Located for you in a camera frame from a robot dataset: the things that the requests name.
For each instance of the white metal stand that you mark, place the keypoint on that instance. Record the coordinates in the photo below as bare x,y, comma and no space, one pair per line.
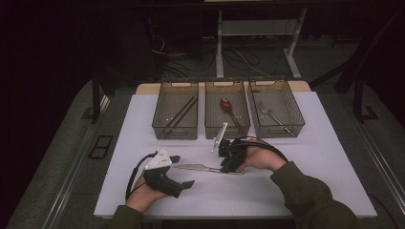
219,47

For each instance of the black slanted stand bar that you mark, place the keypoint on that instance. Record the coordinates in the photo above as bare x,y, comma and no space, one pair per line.
366,56

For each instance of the steel table knife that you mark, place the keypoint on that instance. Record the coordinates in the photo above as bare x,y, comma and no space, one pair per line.
197,167

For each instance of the black floor socket frame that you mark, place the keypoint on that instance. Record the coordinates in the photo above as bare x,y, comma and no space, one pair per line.
101,147

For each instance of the brown wooden spoon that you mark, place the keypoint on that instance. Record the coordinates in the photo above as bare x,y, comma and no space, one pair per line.
226,105

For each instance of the black chopstick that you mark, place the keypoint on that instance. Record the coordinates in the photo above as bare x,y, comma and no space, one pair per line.
180,112
184,115

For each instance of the person's right hand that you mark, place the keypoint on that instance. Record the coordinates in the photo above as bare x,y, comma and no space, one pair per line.
261,159

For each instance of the smoky plastic storage bin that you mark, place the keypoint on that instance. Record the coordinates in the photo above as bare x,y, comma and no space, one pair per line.
216,114
286,105
175,105

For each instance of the black metal stand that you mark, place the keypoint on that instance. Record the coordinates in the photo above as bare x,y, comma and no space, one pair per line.
358,101

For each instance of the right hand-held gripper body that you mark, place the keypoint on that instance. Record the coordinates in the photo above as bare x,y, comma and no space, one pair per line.
238,152

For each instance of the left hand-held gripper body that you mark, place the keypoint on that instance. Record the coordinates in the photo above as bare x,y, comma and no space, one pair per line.
160,181

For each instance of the steel fork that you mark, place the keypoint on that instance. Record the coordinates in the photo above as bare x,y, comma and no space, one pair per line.
270,115

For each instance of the person's left hand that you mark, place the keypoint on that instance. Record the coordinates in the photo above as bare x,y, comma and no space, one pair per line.
143,197

